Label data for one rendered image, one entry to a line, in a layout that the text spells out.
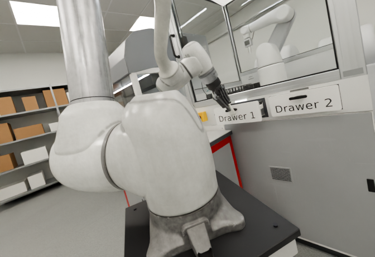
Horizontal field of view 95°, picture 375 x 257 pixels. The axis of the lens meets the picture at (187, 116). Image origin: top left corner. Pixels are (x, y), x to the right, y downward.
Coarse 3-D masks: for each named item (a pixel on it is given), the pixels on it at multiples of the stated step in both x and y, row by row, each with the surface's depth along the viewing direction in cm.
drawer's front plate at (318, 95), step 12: (276, 96) 90; (288, 96) 87; (312, 96) 80; (324, 96) 77; (336, 96) 74; (288, 108) 88; (300, 108) 84; (312, 108) 81; (324, 108) 78; (336, 108) 75
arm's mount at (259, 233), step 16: (224, 176) 49; (224, 192) 42; (240, 192) 41; (128, 208) 45; (144, 208) 44; (240, 208) 36; (256, 208) 34; (128, 224) 39; (144, 224) 38; (256, 224) 31; (272, 224) 30; (288, 224) 29; (128, 240) 35; (144, 240) 34; (224, 240) 29; (240, 240) 29; (256, 240) 28; (272, 240) 27; (288, 240) 27; (128, 256) 31; (144, 256) 30; (176, 256) 28; (192, 256) 28; (224, 256) 26; (240, 256) 26; (256, 256) 25
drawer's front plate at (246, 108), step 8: (240, 104) 97; (248, 104) 93; (256, 104) 90; (216, 112) 110; (224, 112) 105; (240, 112) 98; (248, 112) 94; (256, 112) 91; (216, 120) 111; (224, 120) 107; (232, 120) 103; (240, 120) 99; (248, 120) 96; (256, 120) 92
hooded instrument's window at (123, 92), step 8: (120, 80) 161; (128, 80) 150; (144, 80) 156; (152, 80) 162; (120, 88) 165; (128, 88) 153; (144, 88) 155; (152, 88) 161; (120, 96) 169; (128, 96) 157
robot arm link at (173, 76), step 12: (156, 0) 58; (168, 0) 58; (156, 12) 61; (168, 12) 61; (156, 24) 63; (168, 24) 64; (156, 36) 66; (168, 36) 68; (156, 48) 69; (156, 60) 73; (168, 60) 75; (168, 72) 77; (180, 72) 79; (156, 84) 83; (168, 84) 80; (180, 84) 82
